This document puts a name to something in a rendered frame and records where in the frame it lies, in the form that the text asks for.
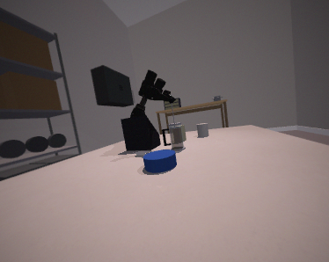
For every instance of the grey cylinder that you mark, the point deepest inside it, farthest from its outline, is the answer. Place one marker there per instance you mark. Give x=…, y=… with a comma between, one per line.
x=202, y=129

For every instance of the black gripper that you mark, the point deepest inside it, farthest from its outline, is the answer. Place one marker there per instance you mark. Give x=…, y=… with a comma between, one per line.
x=156, y=94

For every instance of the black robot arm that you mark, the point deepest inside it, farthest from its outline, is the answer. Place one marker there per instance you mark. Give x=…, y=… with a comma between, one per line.
x=149, y=80

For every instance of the blue short cylinder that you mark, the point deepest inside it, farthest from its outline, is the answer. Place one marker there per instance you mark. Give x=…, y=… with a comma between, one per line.
x=160, y=161

